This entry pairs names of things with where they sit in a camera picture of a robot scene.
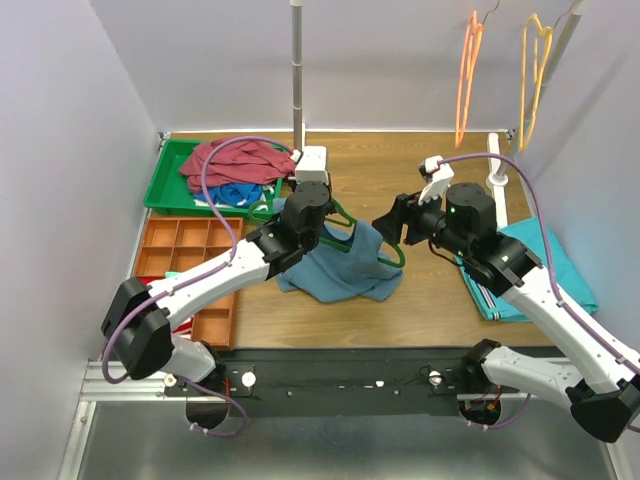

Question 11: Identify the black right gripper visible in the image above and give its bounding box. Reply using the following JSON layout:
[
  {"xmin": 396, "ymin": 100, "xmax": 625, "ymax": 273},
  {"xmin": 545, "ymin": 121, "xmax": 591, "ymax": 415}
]
[{"xmin": 370, "ymin": 182, "xmax": 471, "ymax": 258}]

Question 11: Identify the green clothes hanger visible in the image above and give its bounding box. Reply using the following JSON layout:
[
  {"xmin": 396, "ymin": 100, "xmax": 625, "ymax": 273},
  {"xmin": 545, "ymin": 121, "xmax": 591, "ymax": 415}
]
[{"xmin": 247, "ymin": 200, "xmax": 406, "ymax": 269}]

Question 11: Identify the blue tank top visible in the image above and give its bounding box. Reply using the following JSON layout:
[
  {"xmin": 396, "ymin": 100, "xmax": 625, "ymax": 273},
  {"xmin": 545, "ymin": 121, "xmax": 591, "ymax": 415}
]
[{"xmin": 276, "ymin": 221, "xmax": 403, "ymax": 304}]

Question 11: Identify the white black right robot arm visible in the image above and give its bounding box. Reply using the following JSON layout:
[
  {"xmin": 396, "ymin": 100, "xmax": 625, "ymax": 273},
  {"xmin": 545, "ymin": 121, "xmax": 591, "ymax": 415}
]
[{"xmin": 373, "ymin": 183, "xmax": 639, "ymax": 443}]

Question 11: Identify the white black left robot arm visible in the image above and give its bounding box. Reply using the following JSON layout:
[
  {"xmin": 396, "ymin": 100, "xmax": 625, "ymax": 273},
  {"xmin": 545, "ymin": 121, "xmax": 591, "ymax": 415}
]
[{"xmin": 102, "ymin": 181, "xmax": 335, "ymax": 395}]

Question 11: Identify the orange clothes hanger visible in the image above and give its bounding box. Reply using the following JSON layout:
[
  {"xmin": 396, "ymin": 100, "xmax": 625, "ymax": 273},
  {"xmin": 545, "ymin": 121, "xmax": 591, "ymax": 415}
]
[{"xmin": 454, "ymin": 0, "xmax": 501, "ymax": 148}]

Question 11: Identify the yellow clothes hanger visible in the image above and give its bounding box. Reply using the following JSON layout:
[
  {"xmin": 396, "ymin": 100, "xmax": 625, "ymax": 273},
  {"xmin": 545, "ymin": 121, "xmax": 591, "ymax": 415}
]
[{"xmin": 516, "ymin": 2, "xmax": 575, "ymax": 153}]

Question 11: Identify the royal blue white garment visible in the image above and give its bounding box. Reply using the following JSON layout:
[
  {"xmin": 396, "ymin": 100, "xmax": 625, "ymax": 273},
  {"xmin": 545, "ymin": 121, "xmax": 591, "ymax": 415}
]
[{"xmin": 207, "ymin": 183, "xmax": 275, "ymax": 209}]

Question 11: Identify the orange compartment tray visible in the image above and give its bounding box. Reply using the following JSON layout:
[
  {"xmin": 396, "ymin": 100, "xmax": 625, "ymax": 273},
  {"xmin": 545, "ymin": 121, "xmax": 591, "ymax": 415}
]
[{"xmin": 133, "ymin": 216, "xmax": 239, "ymax": 351}]

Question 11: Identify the red cloth in tray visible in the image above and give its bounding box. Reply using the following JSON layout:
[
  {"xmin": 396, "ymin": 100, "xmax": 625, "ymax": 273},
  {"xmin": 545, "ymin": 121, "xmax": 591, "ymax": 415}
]
[{"xmin": 172, "ymin": 317, "xmax": 193, "ymax": 340}]

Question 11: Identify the teal folded shirt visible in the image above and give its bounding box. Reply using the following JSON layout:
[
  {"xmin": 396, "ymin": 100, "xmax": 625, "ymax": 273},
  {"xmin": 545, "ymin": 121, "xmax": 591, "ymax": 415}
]
[{"xmin": 460, "ymin": 217, "xmax": 599, "ymax": 323}]

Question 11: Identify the grey left rack pole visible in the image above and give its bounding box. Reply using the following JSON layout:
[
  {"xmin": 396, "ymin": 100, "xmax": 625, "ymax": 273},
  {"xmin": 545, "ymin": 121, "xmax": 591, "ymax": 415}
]
[{"xmin": 290, "ymin": 0, "xmax": 305, "ymax": 151}]

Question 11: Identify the grey rack pole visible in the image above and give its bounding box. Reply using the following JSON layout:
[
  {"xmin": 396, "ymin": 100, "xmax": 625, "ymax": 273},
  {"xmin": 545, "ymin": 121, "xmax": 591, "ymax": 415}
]
[
  {"xmin": 290, "ymin": 0, "xmax": 305, "ymax": 151},
  {"xmin": 507, "ymin": 1, "xmax": 586, "ymax": 156}
]

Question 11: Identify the grey right rack pole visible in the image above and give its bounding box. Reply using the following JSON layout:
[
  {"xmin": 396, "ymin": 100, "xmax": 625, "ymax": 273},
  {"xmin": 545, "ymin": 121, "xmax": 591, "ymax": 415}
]
[{"xmin": 507, "ymin": 1, "xmax": 586, "ymax": 156}]

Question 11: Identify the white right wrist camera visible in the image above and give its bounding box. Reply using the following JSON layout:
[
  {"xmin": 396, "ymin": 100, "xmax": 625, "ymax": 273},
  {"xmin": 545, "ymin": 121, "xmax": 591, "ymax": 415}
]
[{"xmin": 418, "ymin": 155, "xmax": 454, "ymax": 205}]

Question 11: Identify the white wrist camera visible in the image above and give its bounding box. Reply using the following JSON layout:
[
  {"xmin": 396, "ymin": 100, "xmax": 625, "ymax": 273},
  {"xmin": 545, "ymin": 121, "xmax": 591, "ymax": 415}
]
[
  {"xmin": 418, "ymin": 155, "xmax": 454, "ymax": 205},
  {"xmin": 295, "ymin": 146, "xmax": 330, "ymax": 186}
]

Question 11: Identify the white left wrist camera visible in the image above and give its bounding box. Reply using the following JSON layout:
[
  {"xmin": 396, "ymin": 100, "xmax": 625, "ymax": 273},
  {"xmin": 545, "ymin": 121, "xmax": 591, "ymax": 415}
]
[{"xmin": 295, "ymin": 146, "xmax": 330, "ymax": 186}]

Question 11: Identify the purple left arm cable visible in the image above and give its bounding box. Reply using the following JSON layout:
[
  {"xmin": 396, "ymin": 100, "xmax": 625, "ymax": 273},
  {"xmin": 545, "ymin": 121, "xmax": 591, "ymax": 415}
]
[{"xmin": 101, "ymin": 135, "xmax": 301, "ymax": 439}]

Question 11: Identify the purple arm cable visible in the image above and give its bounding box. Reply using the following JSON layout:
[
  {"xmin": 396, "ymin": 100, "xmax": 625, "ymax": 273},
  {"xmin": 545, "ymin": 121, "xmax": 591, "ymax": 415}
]
[
  {"xmin": 429, "ymin": 152, "xmax": 640, "ymax": 431},
  {"xmin": 101, "ymin": 135, "xmax": 301, "ymax": 439}
]

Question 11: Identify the black mounting rail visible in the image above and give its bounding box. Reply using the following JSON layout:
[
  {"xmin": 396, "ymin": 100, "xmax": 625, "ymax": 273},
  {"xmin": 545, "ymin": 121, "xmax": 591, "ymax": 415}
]
[{"xmin": 164, "ymin": 347, "xmax": 506, "ymax": 419}]

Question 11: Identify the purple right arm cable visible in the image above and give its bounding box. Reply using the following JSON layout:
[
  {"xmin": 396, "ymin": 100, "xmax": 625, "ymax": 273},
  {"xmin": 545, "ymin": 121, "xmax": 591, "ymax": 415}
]
[{"xmin": 429, "ymin": 152, "xmax": 640, "ymax": 431}]

